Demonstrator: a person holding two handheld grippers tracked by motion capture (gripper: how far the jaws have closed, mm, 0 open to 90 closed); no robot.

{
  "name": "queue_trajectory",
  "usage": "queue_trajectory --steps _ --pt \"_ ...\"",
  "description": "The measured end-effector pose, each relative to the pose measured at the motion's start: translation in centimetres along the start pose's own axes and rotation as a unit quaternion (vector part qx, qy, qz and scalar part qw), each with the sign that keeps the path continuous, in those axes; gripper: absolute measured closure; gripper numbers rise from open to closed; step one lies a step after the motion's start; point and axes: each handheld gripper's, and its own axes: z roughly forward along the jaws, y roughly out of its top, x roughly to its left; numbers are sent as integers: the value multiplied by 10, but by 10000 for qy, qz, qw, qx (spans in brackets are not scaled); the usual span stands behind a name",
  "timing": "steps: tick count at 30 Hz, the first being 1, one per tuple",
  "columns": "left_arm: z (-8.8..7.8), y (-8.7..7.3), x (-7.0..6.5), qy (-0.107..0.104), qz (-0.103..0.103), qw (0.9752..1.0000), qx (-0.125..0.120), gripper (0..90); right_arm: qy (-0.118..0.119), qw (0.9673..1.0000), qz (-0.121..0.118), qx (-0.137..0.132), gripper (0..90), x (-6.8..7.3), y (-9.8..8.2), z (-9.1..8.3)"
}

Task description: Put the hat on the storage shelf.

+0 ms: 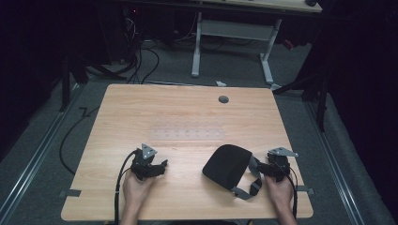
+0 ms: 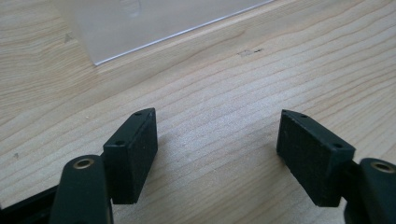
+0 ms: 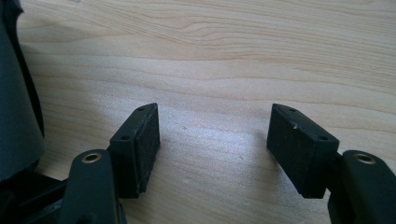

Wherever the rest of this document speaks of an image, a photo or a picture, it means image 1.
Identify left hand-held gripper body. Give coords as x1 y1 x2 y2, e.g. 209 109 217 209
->
130 142 159 182

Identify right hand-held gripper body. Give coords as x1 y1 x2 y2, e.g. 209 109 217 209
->
267 146 299 183

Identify black pad with grey strap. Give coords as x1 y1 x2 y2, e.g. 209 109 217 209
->
202 143 264 202

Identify person's right hand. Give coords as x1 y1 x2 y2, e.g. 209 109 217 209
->
264 175 296 209

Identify person's left hand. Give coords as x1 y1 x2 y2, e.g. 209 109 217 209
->
122 170 156 205

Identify grey tape strip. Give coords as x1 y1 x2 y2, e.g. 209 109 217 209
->
296 185 315 196
57 188 83 199

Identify clear plastic sheet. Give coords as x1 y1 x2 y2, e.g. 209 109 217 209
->
148 118 227 142

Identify black metal stand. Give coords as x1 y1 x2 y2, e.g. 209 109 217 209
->
58 52 128 113
271 59 330 133

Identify white-framed wooden desk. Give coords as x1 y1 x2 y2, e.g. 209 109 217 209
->
125 0 323 92

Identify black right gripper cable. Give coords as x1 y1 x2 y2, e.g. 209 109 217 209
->
275 162 299 219

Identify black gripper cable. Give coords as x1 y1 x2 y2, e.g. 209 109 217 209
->
275 162 299 219
114 149 139 225

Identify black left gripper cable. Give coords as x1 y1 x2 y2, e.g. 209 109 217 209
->
114 149 139 225

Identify metal floor rail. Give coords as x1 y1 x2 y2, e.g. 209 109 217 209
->
304 100 366 225
0 83 86 221

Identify black floor cable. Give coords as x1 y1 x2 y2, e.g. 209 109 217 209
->
58 106 101 176

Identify bundle of black cables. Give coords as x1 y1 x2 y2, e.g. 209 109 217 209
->
120 8 161 85

